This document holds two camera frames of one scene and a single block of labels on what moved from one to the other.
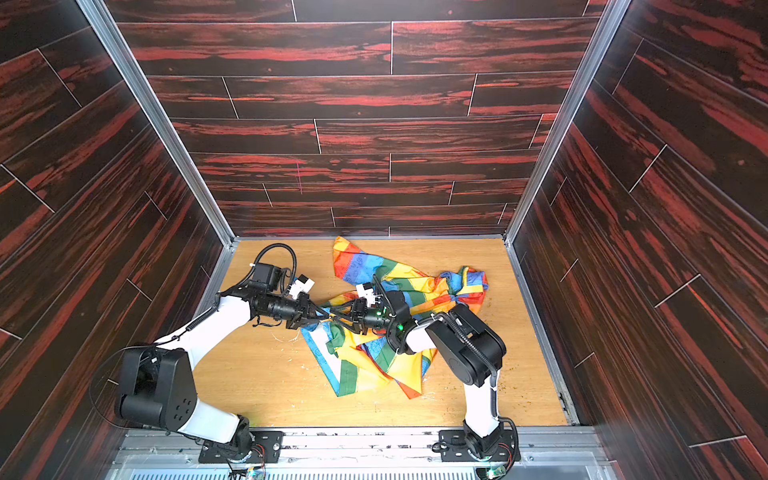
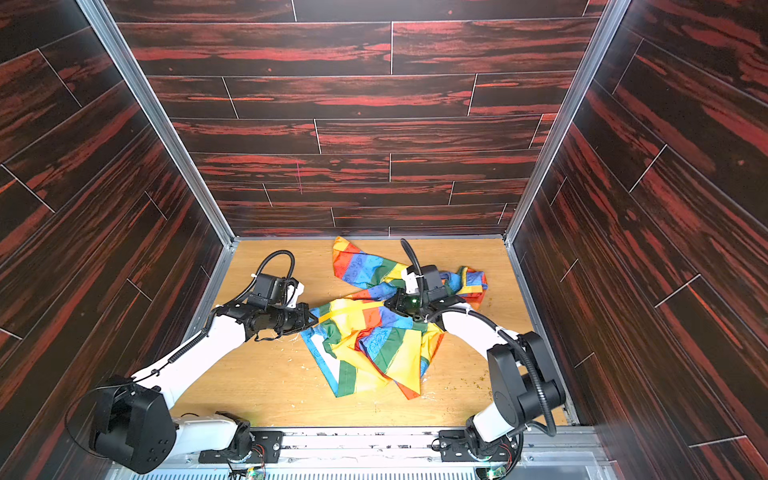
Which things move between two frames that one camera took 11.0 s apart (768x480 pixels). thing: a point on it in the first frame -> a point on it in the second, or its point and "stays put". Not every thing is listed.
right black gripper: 360,315 -> 398,303
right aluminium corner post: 613,15 stays put
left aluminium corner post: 148,97 stays put
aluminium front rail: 546,453 stays put
